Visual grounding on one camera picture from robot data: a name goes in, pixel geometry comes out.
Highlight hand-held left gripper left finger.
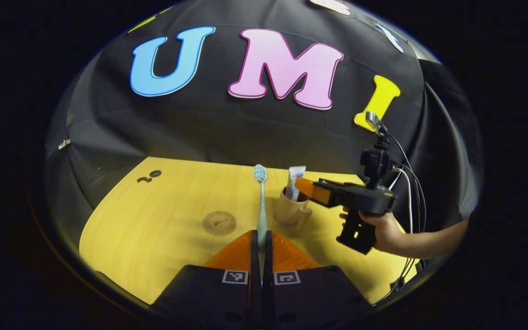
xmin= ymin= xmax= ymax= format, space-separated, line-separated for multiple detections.
xmin=153 ymin=230 xmax=259 ymax=328

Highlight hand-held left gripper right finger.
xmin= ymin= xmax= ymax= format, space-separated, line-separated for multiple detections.
xmin=264 ymin=230 xmax=370 ymax=328

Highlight white toothpaste tube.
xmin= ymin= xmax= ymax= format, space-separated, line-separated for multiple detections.
xmin=285 ymin=165 xmax=306 ymax=202

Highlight beige cup with handle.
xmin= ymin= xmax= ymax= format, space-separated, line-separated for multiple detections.
xmin=272 ymin=186 xmax=313 ymax=226

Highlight round brown coaster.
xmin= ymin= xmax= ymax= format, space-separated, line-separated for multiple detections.
xmin=202 ymin=210 xmax=237 ymax=236

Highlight pale green toothbrush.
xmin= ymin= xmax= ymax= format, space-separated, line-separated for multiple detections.
xmin=252 ymin=164 xmax=268 ymax=275

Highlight wooden desktop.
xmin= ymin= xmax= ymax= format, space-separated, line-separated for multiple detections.
xmin=79 ymin=157 xmax=423 ymax=305

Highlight black backdrop cloth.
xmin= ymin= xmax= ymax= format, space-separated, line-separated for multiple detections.
xmin=44 ymin=0 xmax=482 ymax=230

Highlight black and white cables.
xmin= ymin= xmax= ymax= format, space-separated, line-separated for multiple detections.
xmin=383 ymin=133 xmax=427 ymax=294

